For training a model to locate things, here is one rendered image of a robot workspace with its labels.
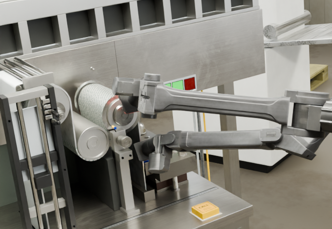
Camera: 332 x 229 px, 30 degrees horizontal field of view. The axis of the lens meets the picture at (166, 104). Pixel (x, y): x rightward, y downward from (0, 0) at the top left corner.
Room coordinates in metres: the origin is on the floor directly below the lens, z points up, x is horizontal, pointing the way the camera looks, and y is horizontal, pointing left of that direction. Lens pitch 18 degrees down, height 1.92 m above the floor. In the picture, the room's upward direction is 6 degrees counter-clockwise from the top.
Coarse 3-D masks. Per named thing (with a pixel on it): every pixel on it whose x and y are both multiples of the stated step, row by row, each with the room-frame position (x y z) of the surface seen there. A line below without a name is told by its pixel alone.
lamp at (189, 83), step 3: (189, 78) 2.55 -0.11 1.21; (192, 78) 2.56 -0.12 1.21; (186, 81) 2.54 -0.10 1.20; (189, 81) 2.55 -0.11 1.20; (192, 81) 2.56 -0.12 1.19; (186, 84) 2.54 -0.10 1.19; (189, 84) 2.55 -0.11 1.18; (192, 84) 2.56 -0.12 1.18; (186, 87) 2.54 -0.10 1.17; (189, 87) 2.55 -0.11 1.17; (192, 87) 2.56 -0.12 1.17
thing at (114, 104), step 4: (116, 100) 2.03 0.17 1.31; (120, 100) 2.03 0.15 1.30; (112, 104) 2.02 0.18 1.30; (116, 104) 2.02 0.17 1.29; (112, 108) 2.01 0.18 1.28; (108, 112) 2.01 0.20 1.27; (112, 112) 2.01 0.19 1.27; (136, 112) 2.06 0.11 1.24; (108, 116) 2.01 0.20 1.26; (112, 116) 2.01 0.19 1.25; (136, 116) 2.06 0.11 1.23; (108, 120) 2.01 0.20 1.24; (112, 120) 2.01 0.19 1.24; (132, 120) 2.05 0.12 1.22; (112, 124) 2.01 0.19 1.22; (116, 124) 2.02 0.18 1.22; (128, 124) 2.04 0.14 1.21; (132, 124) 2.05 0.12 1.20; (124, 128) 2.03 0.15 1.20
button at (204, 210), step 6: (198, 204) 1.94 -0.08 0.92; (204, 204) 1.93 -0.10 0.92; (210, 204) 1.93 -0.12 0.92; (192, 210) 1.92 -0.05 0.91; (198, 210) 1.89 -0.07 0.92; (204, 210) 1.89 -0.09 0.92; (210, 210) 1.88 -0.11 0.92; (216, 210) 1.89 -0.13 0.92; (198, 216) 1.89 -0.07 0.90; (204, 216) 1.87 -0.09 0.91; (210, 216) 1.88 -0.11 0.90
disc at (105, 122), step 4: (116, 96) 2.03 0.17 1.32; (108, 100) 2.02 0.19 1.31; (112, 100) 2.03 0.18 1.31; (108, 104) 2.02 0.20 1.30; (104, 108) 2.01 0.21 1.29; (108, 108) 2.02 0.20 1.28; (104, 112) 2.01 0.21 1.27; (104, 116) 2.01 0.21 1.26; (104, 120) 2.01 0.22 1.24; (136, 120) 2.06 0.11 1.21; (104, 124) 2.01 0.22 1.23; (108, 124) 2.01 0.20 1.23; (108, 128) 2.01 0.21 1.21; (112, 128) 2.02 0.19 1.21; (128, 128) 2.05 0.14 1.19; (132, 128) 2.06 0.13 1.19
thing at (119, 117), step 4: (120, 104) 2.03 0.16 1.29; (116, 108) 2.02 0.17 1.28; (120, 108) 2.02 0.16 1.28; (116, 112) 2.01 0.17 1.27; (120, 112) 2.01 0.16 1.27; (116, 116) 2.01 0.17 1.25; (120, 116) 2.02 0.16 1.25; (124, 116) 2.02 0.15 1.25; (128, 116) 2.03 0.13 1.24; (132, 116) 2.04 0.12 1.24; (116, 120) 2.01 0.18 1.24; (120, 120) 2.01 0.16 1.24; (124, 120) 2.02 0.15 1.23; (128, 120) 2.03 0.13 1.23; (120, 124) 2.01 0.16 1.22; (124, 124) 2.02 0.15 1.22
